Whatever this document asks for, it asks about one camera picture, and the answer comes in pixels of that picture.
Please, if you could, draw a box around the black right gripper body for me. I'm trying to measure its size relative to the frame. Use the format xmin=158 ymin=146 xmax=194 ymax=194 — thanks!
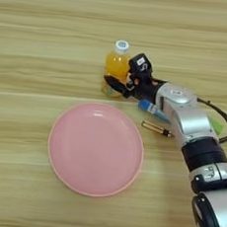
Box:
xmin=122 ymin=71 xmax=169 ymax=105

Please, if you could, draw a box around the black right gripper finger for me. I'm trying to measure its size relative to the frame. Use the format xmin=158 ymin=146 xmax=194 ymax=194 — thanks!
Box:
xmin=102 ymin=73 xmax=136 ymax=100

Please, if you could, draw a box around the orange juice bottle white cap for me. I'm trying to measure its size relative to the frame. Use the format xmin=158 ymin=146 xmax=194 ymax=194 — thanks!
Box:
xmin=100 ymin=38 xmax=134 ymax=100

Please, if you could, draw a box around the blue glue stick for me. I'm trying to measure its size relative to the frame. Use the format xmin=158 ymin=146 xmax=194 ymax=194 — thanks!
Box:
xmin=136 ymin=99 xmax=172 ymax=123

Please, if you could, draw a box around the small black box white label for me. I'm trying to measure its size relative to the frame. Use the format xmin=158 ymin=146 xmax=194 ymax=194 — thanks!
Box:
xmin=126 ymin=50 xmax=156 ymax=82

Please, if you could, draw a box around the brass and black small cylinder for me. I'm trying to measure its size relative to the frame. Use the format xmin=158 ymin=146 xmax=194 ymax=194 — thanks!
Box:
xmin=140 ymin=118 xmax=175 ymax=138

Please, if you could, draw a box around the pink round plate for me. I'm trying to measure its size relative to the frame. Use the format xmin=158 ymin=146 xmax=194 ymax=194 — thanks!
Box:
xmin=41 ymin=97 xmax=150 ymax=202

